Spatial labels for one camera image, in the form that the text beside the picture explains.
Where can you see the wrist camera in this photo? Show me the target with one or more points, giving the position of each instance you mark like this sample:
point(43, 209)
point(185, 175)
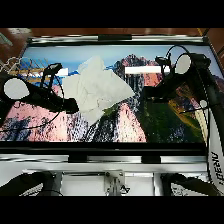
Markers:
point(52, 69)
point(162, 61)

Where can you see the silver frame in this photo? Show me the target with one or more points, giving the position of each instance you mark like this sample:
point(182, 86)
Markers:
point(100, 166)

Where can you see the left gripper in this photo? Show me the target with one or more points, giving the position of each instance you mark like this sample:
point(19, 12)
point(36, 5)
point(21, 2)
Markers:
point(65, 105)

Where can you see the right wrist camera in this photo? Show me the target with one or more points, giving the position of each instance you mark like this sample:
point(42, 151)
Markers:
point(162, 61)

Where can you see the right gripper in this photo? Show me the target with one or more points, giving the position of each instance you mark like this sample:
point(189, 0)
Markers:
point(156, 92)

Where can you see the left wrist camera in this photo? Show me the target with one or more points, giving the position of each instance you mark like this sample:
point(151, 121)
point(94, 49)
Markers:
point(52, 69)

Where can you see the white shirt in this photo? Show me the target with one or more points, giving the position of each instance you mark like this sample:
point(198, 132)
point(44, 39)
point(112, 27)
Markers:
point(96, 88)

